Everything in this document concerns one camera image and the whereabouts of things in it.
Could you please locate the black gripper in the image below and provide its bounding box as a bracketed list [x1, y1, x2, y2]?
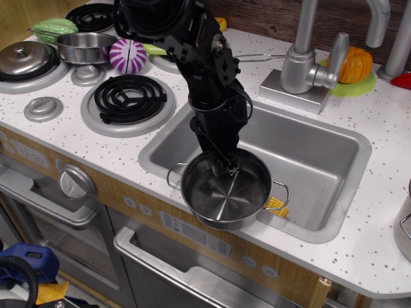
[189, 80, 252, 178]

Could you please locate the steel two-handled pan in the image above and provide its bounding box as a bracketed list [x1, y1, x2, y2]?
[166, 149, 290, 230]

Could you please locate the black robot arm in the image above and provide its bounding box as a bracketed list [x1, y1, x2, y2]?
[113, 1, 252, 176]

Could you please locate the grey toy sink basin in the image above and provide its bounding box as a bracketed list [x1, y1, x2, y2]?
[138, 96, 372, 244]

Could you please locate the yellow toy corn piece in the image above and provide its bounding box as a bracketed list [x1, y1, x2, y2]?
[264, 197, 289, 218]

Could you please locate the silver toy faucet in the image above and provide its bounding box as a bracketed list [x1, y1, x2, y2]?
[258, 0, 391, 116]

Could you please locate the black front right burner coil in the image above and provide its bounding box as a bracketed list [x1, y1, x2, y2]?
[93, 75, 168, 124]

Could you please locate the black burner coil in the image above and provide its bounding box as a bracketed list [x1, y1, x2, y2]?
[66, 3, 114, 32]
[93, 75, 168, 124]

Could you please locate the green toy cutting board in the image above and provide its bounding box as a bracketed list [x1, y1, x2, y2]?
[143, 44, 167, 56]

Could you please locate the purple white striped toy vegetable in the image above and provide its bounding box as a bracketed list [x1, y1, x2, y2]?
[109, 38, 147, 75]

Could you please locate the silver oven dial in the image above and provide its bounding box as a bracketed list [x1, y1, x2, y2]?
[58, 164, 96, 199]

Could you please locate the light green plate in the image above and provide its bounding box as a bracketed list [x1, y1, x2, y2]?
[330, 72, 376, 98]

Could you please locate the grey stove knob middle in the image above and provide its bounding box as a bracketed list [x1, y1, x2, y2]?
[71, 64, 106, 87]

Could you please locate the grey stove knob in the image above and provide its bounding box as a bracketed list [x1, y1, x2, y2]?
[24, 96, 64, 123]
[71, 64, 106, 87]

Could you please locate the orange toy pumpkin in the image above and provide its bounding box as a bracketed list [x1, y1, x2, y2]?
[338, 46, 373, 84]

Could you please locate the steel pot at right edge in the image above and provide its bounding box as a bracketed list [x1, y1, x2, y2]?
[394, 183, 410, 261]

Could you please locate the small steel saucepan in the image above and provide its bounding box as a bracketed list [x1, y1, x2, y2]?
[27, 28, 119, 65]

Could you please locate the grey stove knob front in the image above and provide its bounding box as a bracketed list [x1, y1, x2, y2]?
[24, 96, 64, 123]

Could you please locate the red toy pepper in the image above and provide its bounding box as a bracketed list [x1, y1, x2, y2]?
[390, 73, 411, 90]

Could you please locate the black rear left burner coil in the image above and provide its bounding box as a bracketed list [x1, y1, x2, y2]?
[66, 3, 114, 32]

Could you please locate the blue tool on floor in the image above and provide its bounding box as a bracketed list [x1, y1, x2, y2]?
[1, 243, 60, 283]

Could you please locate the yellow cloth on floor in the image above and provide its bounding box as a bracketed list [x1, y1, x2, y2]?
[35, 281, 69, 305]

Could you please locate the green toy leafy vegetable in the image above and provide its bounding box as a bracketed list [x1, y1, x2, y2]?
[30, 19, 78, 44]

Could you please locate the steel pot lid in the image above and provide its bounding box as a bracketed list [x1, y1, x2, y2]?
[1, 41, 55, 76]

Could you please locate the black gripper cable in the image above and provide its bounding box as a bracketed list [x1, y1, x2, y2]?
[229, 86, 254, 124]

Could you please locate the wire utensil handle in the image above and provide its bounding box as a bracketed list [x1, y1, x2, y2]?
[236, 53, 284, 63]

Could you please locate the silver dishwasher door handle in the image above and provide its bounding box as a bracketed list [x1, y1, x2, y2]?
[114, 227, 293, 307]

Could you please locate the grey vertical post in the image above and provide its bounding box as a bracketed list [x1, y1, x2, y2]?
[377, 1, 410, 82]

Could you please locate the silver oven door handle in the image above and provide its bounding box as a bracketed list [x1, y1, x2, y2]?
[1, 164, 98, 230]

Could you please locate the black hose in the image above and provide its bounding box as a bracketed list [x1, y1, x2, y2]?
[0, 255, 39, 308]

